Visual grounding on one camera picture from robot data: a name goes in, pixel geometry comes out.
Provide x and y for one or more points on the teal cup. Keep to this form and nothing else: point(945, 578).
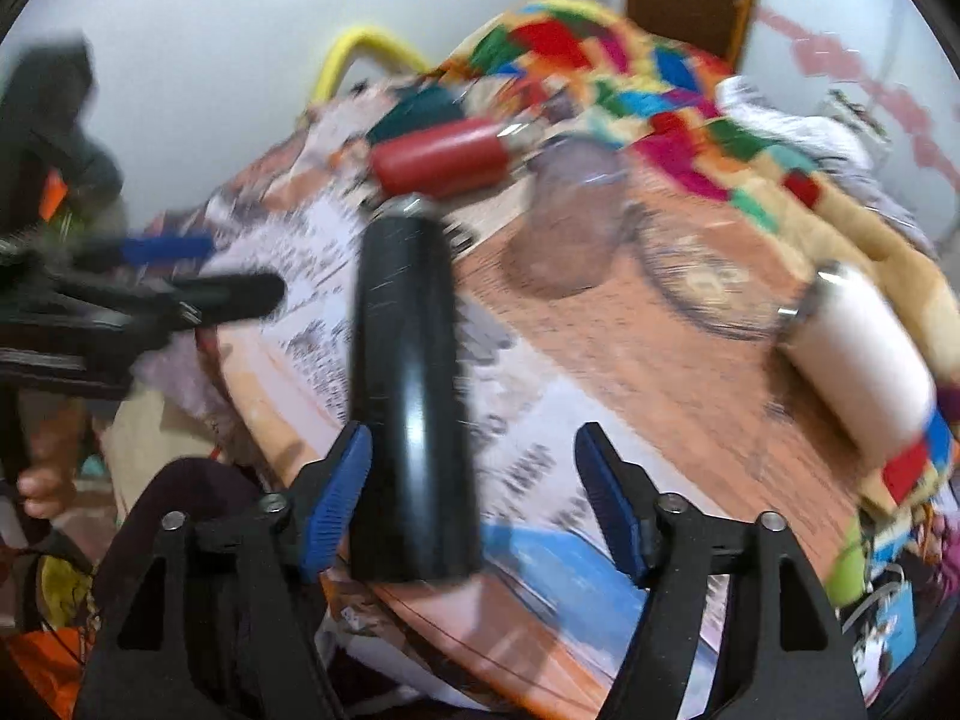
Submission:
point(417, 108)

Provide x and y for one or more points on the light blue box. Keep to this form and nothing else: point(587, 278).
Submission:
point(885, 629)

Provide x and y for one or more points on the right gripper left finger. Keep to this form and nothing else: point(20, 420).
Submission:
point(209, 597)

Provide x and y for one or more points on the clear plastic cup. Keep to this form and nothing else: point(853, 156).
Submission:
point(574, 219)

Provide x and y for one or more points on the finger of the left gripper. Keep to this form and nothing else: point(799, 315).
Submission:
point(190, 302)
point(112, 253)

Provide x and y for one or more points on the newspaper print tablecloth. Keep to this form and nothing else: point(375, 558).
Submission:
point(546, 622)

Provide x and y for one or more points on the green ball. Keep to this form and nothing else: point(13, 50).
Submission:
point(846, 580)

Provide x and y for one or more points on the yellow chair frame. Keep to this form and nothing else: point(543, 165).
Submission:
point(366, 45)

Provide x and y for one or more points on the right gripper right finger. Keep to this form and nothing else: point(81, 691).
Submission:
point(782, 653)

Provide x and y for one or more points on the black thermos cup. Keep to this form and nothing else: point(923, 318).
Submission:
point(417, 518)

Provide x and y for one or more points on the colourful patchwork blanket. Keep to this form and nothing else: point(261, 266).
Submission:
point(729, 414)

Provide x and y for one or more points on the white grey crumpled cloth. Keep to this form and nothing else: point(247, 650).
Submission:
point(842, 139)

